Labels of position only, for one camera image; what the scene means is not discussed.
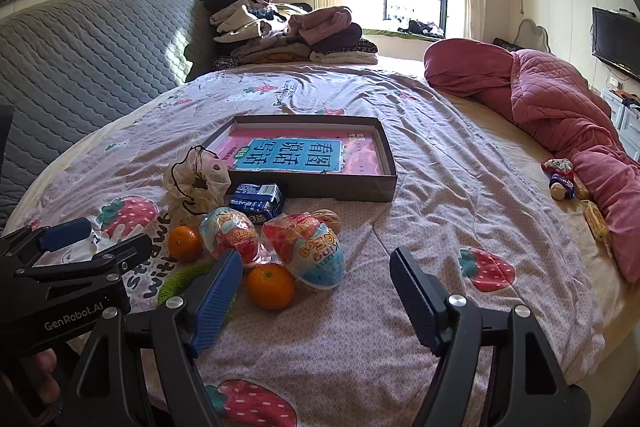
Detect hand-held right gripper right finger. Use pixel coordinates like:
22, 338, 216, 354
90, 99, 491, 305
389, 247, 592, 427

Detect strawberry print bed cover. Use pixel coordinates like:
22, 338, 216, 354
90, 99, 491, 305
0, 62, 608, 427

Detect green fuzzy hair tie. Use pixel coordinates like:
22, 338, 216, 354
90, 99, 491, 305
157, 262, 238, 308

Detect beige bed sheet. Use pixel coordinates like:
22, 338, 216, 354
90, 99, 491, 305
440, 92, 640, 358

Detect pile of folded clothes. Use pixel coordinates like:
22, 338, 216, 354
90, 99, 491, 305
202, 0, 378, 70

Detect green windowsill mat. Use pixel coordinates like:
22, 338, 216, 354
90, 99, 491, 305
362, 28, 441, 42

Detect red toy egg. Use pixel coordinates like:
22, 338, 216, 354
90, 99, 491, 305
199, 207, 261, 269

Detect white drawer cabinet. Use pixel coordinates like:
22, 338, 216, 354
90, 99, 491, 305
600, 87, 640, 148

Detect brown cardboard box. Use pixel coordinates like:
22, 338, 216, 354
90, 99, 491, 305
205, 114, 398, 204

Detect white ornate chair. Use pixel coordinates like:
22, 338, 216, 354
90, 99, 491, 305
515, 18, 551, 52

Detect blue cookie packet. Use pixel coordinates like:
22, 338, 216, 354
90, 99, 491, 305
228, 183, 288, 225

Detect pink book with blue label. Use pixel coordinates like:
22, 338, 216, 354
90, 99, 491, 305
212, 130, 386, 178

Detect pink quilted blanket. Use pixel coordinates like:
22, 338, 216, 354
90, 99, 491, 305
424, 38, 640, 283

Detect person's left hand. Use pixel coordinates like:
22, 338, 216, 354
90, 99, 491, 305
31, 349, 64, 406

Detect cream drawstring pouch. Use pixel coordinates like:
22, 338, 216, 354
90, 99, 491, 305
163, 145, 232, 228

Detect black television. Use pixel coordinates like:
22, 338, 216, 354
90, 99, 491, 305
591, 7, 640, 82

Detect blue toy egg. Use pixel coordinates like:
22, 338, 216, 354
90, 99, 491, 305
261, 213, 347, 292

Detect orange tangerine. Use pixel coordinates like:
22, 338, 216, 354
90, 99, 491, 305
245, 263, 296, 311
167, 225, 205, 264

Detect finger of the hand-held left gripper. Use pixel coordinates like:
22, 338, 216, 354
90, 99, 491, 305
20, 233, 153, 282
7, 218, 94, 255

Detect yellow snack packet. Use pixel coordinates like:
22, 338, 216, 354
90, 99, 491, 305
580, 199, 611, 242

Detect dark clothes on windowsill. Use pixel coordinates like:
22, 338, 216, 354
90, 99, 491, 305
397, 19, 446, 38

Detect grey quilted headboard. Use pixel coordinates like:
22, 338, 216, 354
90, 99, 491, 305
0, 0, 221, 228

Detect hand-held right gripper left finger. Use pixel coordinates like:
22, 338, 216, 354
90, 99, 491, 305
60, 248, 244, 427

